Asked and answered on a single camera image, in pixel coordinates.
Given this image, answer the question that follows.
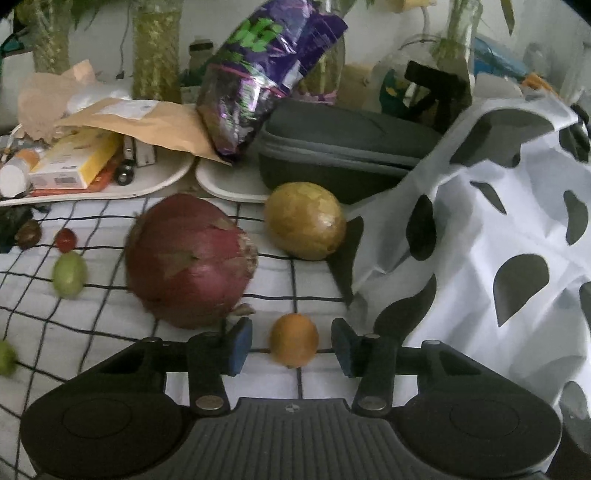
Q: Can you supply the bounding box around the clear vase with plant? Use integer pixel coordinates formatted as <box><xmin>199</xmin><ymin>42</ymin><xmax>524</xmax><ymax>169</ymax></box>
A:
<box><xmin>434</xmin><ymin>0</ymin><xmax>481</xmax><ymax>75</ymax></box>

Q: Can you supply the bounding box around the brown paper envelope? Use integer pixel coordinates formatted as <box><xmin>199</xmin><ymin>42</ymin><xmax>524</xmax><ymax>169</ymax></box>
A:
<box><xmin>55</xmin><ymin>98</ymin><xmax>232</xmax><ymax>166</ymax></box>

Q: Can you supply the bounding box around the yellow medicine box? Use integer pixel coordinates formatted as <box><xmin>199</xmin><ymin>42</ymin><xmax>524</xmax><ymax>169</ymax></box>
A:
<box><xmin>28</xmin><ymin>129</ymin><xmax>122</xmax><ymax>190</ymax></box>

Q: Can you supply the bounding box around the black picture frame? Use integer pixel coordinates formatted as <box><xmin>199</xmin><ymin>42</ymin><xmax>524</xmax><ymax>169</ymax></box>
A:
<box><xmin>404</xmin><ymin>60</ymin><xmax>472</xmax><ymax>134</ymax></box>

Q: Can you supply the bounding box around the purple snack bag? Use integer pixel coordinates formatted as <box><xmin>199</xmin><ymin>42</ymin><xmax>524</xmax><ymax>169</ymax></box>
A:
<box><xmin>196</xmin><ymin>0</ymin><xmax>348</xmax><ymax>162</ymax></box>

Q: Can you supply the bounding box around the large white tray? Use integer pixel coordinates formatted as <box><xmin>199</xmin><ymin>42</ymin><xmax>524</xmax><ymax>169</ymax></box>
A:
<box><xmin>0</xmin><ymin>150</ymin><xmax>195</xmax><ymax>206</ymax></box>

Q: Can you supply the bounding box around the glass vase with green pebbles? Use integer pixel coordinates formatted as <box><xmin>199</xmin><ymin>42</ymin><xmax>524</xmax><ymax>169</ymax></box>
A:
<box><xmin>131</xmin><ymin>0</ymin><xmax>183</xmax><ymax>102</ymax></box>
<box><xmin>300</xmin><ymin>37</ymin><xmax>347</xmax><ymax>104</ymax></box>
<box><xmin>30</xmin><ymin>0</ymin><xmax>72</xmax><ymax>75</ymax></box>

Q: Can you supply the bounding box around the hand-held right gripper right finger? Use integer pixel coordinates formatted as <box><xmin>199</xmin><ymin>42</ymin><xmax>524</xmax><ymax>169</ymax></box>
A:
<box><xmin>331</xmin><ymin>318</ymin><xmax>485</xmax><ymax>414</ymax></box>

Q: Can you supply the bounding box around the checked white bedsheet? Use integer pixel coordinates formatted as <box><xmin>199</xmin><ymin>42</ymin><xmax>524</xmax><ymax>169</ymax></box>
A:
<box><xmin>0</xmin><ymin>185</ymin><xmax>416</xmax><ymax>480</ymax></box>

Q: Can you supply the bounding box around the small orange tomato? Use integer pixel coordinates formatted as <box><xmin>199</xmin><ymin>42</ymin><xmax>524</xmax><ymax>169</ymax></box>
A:
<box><xmin>269</xmin><ymin>313</ymin><xmax>320</xmax><ymax>367</ymax></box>

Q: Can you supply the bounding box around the white plastic bag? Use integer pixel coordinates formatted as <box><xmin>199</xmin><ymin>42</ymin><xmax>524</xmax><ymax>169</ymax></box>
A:
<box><xmin>65</xmin><ymin>83</ymin><xmax>132</xmax><ymax>114</ymax></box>

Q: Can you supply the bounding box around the small glass jar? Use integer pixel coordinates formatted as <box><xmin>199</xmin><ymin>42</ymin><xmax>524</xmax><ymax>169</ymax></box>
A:
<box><xmin>188</xmin><ymin>39</ymin><xmax>215</xmax><ymax>70</ymax></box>

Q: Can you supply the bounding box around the dark brown tomato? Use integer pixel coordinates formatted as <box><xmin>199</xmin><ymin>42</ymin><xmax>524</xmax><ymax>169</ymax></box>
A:
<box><xmin>15</xmin><ymin>219</ymin><xmax>42</xmax><ymax>250</ymax></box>

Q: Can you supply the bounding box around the crumpled brown paper bag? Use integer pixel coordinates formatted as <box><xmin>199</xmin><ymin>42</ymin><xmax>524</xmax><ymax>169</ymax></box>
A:
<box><xmin>17</xmin><ymin>60</ymin><xmax>100</xmax><ymax>139</ymax></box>

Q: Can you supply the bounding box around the red onion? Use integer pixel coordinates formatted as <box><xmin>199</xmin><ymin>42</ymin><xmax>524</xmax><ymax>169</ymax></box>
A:
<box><xmin>124</xmin><ymin>193</ymin><xmax>259</xmax><ymax>329</ymax></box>

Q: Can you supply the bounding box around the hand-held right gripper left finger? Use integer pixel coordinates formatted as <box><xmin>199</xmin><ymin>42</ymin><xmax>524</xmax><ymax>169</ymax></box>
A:
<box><xmin>92</xmin><ymin>318</ymin><xmax>254</xmax><ymax>414</ymax></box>

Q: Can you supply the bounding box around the black flashlight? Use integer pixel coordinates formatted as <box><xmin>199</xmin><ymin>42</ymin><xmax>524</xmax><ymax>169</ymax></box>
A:
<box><xmin>115</xmin><ymin>136</ymin><xmax>137</xmax><ymax>185</ymax></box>

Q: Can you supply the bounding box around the cow print blanket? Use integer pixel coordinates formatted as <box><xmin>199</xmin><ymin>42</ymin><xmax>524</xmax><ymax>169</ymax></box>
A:
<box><xmin>346</xmin><ymin>90</ymin><xmax>591</xmax><ymax>462</ymax></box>

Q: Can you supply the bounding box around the white bottle with orange cap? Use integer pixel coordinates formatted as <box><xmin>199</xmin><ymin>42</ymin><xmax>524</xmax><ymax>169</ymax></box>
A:
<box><xmin>0</xmin><ymin>150</ymin><xmax>42</xmax><ymax>197</ymax></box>

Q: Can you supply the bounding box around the small white tray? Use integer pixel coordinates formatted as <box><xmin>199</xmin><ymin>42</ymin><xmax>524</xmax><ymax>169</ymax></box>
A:
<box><xmin>195</xmin><ymin>157</ymin><xmax>273</xmax><ymax>203</ymax></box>

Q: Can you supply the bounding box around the grey zipper case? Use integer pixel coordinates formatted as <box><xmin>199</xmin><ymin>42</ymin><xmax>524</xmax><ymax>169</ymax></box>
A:
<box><xmin>256</xmin><ymin>99</ymin><xmax>444</xmax><ymax>204</ymax></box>

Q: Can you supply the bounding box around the small green fruit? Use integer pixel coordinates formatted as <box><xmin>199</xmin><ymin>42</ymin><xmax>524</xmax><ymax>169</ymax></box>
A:
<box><xmin>0</xmin><ymin>340</ymin><xmax>18</xmax><ymax>376</ymax></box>
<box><xmin>52</xmin><ymin>251</ymin><xmax>88</xmax><ymax>298</ymax></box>

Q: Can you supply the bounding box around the small red cherry tomato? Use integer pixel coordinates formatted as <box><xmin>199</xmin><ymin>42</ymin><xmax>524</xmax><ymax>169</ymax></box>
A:
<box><xmin>54</xmin><ymin>228</ymin><xmax>78</xmax><ymax>252</ymax></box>

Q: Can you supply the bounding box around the yellow-brown potato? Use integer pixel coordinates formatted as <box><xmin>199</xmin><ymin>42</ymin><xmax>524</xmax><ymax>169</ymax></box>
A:
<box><xmin>264</xmin><ymin>182</ymin><xmax>347</xmax><ymax>260</ymax></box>

